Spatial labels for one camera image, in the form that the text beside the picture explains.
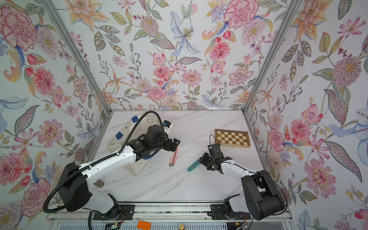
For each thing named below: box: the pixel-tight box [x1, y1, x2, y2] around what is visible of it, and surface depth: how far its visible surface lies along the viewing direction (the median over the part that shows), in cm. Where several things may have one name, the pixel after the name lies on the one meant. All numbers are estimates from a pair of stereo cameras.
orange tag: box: [137, 220, 152, 230], surface depth 72 cm
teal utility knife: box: [186, 157, 202, 173], surface depth 92 cm
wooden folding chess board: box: [214, 128, 251, 149], surface depth 103 cm
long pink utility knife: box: [168, 146, 180, 167], surface depth 95 cm
